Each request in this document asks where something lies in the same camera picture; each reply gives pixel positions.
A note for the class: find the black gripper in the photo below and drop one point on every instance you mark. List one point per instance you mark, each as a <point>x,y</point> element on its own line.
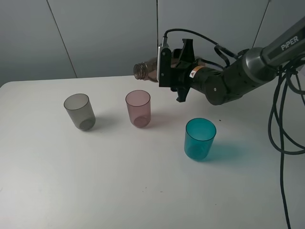
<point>184,65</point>

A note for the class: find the brown transparent plastic bottle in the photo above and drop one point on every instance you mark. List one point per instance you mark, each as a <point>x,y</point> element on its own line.
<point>148,71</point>

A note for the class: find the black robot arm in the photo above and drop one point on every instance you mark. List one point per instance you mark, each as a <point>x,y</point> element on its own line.
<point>244,72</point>

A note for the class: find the pink translucent plastic cup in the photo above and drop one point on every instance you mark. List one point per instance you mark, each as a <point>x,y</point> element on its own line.
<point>139,108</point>

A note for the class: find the teal translucent plastic cup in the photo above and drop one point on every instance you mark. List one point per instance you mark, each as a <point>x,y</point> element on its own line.
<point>199,136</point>

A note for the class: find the grey translucent plastic cup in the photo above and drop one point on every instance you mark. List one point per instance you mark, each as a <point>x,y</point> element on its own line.
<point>79,108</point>

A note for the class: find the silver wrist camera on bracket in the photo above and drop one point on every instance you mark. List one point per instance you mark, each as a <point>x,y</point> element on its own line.
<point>164,63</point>

